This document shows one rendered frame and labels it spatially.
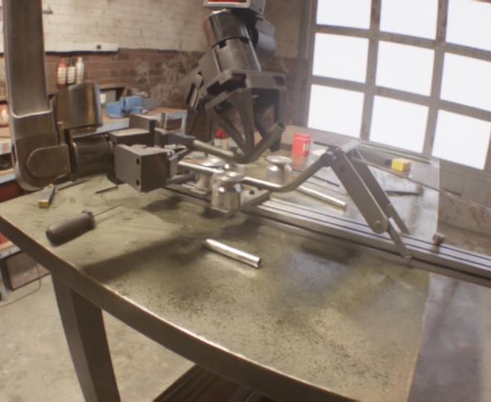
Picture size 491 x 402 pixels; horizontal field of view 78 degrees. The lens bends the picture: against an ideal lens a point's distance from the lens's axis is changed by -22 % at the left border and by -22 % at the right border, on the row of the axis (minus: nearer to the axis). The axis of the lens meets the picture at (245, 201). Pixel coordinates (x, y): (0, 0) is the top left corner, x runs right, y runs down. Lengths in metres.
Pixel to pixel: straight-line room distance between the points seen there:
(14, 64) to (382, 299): 0.56
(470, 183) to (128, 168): 3.44
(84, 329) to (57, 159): 0.51
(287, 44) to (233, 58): 3.38
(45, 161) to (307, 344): 0.36
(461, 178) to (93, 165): 3.44
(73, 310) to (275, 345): 0.54
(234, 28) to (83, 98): 0.22
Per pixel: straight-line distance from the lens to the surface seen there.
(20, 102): 0.47
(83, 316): 0.86
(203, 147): 0.55
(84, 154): 0.48
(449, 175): 3.67
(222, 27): 0.50
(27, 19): 0.52
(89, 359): 0.94
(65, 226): 0.59
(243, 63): 0.48
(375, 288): 0.53
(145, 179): 0.43
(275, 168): 0.73
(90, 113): 0.49
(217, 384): 1.20
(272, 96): 0.49
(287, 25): 3.89
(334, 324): 0.44
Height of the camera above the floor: 1.14
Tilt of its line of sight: 20 degrees down
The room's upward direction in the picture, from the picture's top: 5 degrees clockwise
